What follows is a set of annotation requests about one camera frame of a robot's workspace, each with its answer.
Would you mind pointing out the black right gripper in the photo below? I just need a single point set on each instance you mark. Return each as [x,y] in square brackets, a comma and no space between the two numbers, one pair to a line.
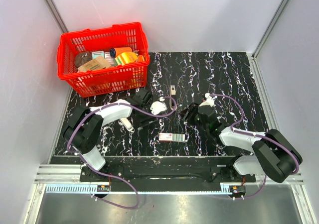
[185,114]

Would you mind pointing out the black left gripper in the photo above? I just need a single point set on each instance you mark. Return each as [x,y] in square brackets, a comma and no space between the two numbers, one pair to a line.
[142,122]

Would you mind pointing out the white stapler top cover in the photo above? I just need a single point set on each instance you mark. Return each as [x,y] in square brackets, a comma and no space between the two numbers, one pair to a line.
[127,124]

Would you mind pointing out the red white staple box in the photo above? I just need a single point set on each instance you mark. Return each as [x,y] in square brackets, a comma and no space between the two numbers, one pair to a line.
[172,137]

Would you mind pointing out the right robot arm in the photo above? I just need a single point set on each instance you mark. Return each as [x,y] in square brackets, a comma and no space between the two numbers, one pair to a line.
[271,153]

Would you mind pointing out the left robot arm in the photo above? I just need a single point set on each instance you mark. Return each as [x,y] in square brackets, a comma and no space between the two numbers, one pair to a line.
[83,129]

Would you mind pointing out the yellow green box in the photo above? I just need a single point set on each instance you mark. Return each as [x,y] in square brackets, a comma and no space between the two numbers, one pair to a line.
[126,58]

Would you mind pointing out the orange blue-capped bottle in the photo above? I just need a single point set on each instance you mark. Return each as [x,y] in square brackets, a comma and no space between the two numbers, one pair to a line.
[115,51]

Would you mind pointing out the brown cardboard package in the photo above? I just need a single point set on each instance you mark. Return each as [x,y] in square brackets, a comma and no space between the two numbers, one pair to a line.
[95,64]

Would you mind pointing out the red plastic basket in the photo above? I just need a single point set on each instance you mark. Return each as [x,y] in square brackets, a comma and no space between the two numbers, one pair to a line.
[109,80]

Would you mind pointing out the teal label small box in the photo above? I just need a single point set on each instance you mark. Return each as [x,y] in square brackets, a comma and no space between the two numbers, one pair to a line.
[96,54]

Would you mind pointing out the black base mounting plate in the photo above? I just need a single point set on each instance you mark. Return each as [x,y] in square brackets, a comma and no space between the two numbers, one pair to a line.
[175,174]

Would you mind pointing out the dark round pouch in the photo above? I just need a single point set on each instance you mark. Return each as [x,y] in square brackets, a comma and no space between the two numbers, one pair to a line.
[82,58]

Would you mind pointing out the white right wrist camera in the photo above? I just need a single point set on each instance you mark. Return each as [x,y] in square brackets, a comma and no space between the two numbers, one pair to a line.
[208,100]

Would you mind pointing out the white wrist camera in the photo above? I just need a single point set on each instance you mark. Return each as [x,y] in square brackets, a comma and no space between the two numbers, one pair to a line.
[158,107]
[208,100]

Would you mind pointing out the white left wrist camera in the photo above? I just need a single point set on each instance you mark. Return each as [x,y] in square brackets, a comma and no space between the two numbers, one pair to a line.
[158,107]

